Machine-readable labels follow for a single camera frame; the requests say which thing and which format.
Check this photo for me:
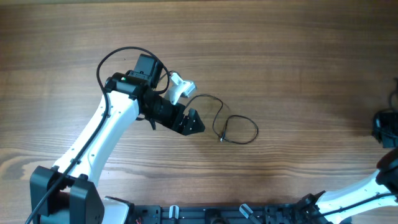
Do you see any black USB cable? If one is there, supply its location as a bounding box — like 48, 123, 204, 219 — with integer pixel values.
183, 93, 259, 146

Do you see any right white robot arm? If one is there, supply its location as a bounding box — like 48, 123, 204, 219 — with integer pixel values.
302, 108, 397, 223

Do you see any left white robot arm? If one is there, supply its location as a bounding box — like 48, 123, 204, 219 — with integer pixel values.
27, 54, 205, 223

